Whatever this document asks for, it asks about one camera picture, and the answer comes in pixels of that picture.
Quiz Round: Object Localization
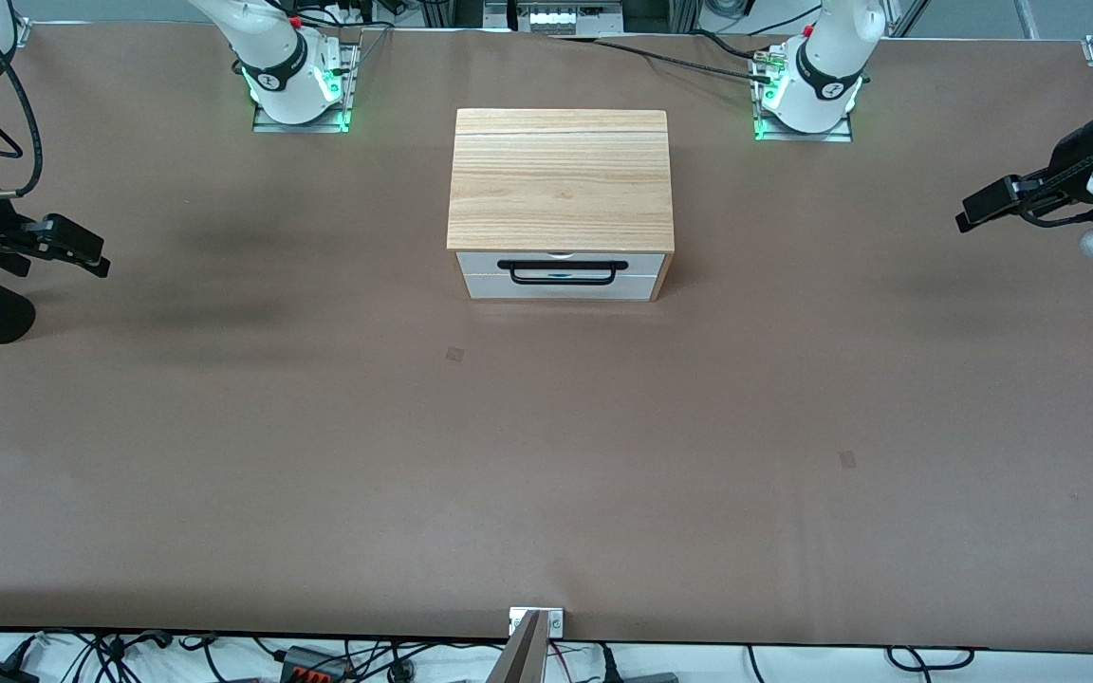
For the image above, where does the white drawer with black handle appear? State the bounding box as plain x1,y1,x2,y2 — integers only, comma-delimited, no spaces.
456,250,669,286

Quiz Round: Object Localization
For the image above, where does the wooden drawer cabinet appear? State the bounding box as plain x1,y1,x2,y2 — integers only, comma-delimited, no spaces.
447,108,677,303

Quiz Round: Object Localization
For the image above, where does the white power strip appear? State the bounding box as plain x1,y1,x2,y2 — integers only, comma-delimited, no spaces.
516,0,625,36

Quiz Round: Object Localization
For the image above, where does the black and orange connector box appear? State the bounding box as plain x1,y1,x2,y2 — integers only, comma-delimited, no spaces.
281,645,355,683

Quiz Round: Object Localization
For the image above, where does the brown table mat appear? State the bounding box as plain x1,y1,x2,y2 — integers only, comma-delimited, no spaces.
0,21,1093,655

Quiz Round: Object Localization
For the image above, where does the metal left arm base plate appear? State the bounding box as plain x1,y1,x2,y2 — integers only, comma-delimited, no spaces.
752,47,856,143

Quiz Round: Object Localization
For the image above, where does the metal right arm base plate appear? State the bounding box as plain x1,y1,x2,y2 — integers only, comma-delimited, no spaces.
252,43,355,134

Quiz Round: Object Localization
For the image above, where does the short black table cable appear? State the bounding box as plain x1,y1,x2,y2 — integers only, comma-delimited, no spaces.
689,31,761,60

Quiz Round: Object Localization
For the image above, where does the long black table cable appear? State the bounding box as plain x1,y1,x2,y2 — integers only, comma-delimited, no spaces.
546,34,775,84

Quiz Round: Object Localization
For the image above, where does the looped black floor cable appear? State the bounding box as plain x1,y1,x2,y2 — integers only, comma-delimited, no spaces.
886,647,976,673

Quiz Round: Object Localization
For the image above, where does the silver mounting bracket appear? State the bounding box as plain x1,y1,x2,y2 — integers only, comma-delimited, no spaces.
509,607,565,638

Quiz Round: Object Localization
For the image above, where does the aluminium camera post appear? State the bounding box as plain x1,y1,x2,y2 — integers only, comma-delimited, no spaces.
485,610,547,683

